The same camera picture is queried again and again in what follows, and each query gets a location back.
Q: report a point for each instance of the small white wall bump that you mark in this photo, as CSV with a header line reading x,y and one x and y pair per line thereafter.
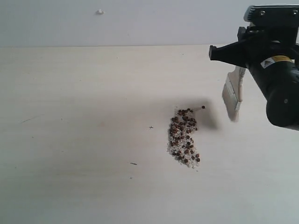
x,y
99,12

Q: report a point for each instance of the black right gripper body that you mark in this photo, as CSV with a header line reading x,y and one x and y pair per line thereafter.
x,y
277,42

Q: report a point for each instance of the scattered brown pellets and rice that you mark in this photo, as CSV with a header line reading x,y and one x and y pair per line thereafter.
x,y
181,146

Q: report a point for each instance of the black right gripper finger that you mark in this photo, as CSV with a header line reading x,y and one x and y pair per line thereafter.
x,y
246,33
235,54

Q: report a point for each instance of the white wide paint brush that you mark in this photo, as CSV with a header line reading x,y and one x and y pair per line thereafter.
x,y
232,92

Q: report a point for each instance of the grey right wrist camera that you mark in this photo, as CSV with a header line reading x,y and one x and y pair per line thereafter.
x,y
273,16

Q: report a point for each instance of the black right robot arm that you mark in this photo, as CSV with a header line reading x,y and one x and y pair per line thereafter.
x,y
278,81

